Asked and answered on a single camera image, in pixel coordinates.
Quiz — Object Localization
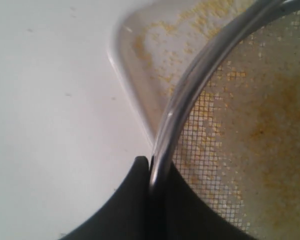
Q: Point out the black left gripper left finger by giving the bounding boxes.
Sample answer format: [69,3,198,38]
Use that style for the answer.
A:
[62,156,149,240]

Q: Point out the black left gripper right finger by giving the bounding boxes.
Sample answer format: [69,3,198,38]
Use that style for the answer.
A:
[149,164,254,240]

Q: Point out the round steel mesh sieve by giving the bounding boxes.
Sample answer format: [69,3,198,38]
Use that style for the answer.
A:
[149,0,300,240]

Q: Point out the yellow millet grains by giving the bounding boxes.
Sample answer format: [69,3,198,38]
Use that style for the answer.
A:
[132,0,250,105]

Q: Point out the rice grain pile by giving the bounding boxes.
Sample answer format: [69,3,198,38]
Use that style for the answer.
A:
[216,63,300,229]

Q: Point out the clear plastic tray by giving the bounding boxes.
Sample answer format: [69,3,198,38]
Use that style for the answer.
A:
[108,0,252,145]

